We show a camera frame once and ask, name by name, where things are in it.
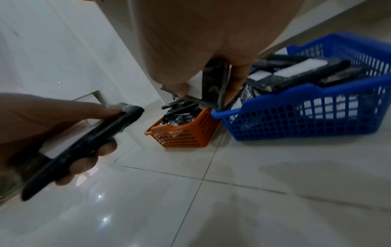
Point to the person's left hand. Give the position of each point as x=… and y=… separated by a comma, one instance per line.
x=33, y=118

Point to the person's right hand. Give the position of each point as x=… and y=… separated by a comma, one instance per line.
x=207, y=31

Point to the white cabinet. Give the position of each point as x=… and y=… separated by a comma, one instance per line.
x=61, y=48

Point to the orange plastic basket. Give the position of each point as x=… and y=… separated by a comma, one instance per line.
x=186, y=135

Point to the pile of black white clips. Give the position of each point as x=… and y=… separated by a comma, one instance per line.
x=308, y=72

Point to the blue plastic basket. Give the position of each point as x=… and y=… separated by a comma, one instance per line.
x=305, y=115

